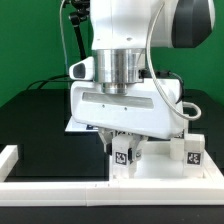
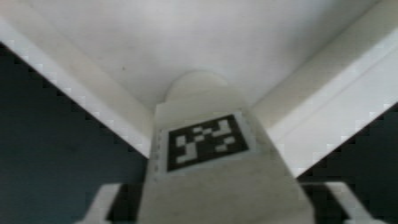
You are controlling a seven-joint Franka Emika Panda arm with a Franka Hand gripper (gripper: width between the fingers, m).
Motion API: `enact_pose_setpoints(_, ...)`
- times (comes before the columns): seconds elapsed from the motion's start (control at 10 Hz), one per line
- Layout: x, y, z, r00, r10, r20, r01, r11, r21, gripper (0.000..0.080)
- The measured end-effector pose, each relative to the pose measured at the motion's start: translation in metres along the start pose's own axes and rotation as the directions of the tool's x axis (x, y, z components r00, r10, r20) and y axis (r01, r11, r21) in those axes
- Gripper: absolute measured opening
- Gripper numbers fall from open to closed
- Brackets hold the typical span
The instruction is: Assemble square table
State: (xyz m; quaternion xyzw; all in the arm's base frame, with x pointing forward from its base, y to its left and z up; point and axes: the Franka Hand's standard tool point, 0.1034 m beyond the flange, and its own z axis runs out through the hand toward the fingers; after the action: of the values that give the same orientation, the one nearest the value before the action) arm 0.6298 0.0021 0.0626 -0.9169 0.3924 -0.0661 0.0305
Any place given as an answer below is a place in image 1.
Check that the white U-shaped fence wall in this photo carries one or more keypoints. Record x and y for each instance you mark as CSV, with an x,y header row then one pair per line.
x,y
115,192

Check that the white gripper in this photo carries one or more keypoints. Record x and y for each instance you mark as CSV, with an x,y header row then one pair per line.
x,y
140,111

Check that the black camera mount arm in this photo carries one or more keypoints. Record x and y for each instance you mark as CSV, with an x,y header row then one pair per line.
x,y
77,17

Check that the white square tabletop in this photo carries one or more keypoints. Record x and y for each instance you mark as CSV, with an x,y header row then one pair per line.
x,y
155,163

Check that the white marker plate with tags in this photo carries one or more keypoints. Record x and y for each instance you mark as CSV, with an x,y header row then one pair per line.
x,y
76,126

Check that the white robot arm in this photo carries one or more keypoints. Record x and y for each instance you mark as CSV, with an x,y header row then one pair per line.
x,y
117,90

